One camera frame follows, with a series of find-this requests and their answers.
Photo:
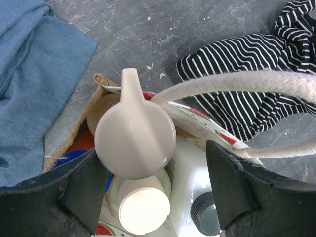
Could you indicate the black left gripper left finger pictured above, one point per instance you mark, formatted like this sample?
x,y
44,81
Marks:
x,y
63,202

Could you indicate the black white striped cloth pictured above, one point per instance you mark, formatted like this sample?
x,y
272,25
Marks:
x,y
242,111

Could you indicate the orange bottle with blue cap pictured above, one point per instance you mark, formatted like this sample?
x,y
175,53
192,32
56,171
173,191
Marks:
x,y
81,145

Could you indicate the blue denim cloth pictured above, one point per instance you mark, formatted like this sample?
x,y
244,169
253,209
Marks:
x,y
42,59

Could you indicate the beige pump lotion bottle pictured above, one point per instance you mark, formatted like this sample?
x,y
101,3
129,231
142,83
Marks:
x,y
134,138

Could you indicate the white bottle with grey cap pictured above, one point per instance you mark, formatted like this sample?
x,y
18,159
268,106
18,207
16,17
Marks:
x,y
192,208

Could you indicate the watermelon print canvas bag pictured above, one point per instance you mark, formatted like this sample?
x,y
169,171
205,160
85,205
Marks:
x,y
194,123

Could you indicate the white bottle with cream cap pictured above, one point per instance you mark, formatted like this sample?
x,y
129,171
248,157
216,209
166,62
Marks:
x,y
142,205

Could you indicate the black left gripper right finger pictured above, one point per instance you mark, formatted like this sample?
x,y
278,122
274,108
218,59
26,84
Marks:
x,y
252,201

